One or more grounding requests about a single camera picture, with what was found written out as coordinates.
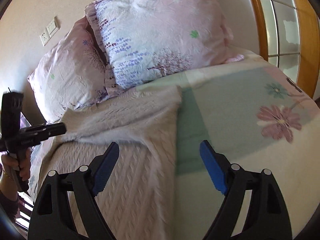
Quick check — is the beige cable-knit sweater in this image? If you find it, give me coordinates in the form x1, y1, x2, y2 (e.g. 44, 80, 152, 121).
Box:
27, 84, 183, 240

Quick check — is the person's left hand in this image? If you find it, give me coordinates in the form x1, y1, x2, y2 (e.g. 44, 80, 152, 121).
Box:
1, 148, 31, 181

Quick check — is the dark wooden chair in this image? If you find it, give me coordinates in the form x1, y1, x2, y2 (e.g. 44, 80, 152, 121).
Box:
16, 192, 34, 231

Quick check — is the left pink floral pillow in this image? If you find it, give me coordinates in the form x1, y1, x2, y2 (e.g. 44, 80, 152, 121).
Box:
28, 17, 123, 123

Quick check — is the pastel floral bed sheet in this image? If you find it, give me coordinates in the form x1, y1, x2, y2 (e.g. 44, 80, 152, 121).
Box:
27, 45, 320, 240

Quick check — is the right pink lavender pillow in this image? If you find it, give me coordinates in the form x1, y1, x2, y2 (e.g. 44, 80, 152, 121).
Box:
85, 0, 244, 89

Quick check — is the wooden glass-panel wardrobe door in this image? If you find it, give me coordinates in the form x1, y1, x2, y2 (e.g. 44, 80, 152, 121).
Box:
251, 0, 319, 99

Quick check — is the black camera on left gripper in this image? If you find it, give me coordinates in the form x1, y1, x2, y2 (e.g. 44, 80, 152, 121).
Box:
1, 92, 24, 139

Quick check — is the white wall socket plate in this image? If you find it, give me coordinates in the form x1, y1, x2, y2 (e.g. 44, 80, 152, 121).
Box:
39, 16, 60, 46

